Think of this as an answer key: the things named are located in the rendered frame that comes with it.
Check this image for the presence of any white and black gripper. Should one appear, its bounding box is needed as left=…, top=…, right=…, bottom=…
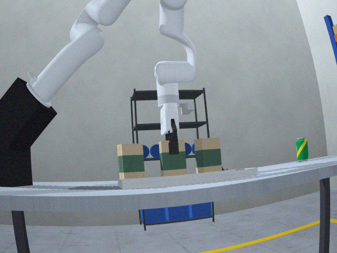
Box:
left=158, top=102, right=180, bottom=154

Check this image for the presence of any green drink can with yellow stripe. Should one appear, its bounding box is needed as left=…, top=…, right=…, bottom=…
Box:
left=296, top=138, right=309, bottom=162

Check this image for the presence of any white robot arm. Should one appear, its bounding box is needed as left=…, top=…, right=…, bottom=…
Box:
left=26, top=0, right=197, bottom=115

